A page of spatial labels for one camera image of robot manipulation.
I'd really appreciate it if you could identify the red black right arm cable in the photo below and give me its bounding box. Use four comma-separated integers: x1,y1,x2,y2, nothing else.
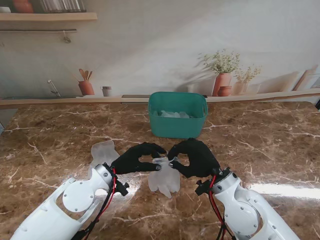
209,174,234,240

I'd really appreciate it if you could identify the printed kitchen scene backdrop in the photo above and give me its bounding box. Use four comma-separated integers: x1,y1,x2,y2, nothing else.
0,0,320,111

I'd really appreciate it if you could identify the red black arm cable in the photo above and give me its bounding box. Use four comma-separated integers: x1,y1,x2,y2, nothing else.
209,174,234,240
74,167,119,240

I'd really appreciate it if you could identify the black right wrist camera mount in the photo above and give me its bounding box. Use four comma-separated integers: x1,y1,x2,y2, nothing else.
195,179,213,197

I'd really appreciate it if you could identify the green plastic basket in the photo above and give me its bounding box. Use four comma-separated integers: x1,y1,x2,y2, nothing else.
147,91,209,140

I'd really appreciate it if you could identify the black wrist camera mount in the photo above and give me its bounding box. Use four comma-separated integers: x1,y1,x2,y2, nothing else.
195,179,213,197
117,181,130,197

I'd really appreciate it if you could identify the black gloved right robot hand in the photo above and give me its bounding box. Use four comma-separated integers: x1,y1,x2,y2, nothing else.
166,137,222,179

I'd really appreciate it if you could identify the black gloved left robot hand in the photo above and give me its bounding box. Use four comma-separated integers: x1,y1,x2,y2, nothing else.
111,141,168,175

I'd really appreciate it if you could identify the red black left arm cable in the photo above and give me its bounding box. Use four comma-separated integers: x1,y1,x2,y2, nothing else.
74,167,119,240

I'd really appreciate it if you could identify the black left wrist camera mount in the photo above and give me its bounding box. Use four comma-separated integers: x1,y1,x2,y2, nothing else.
117,181,130,197

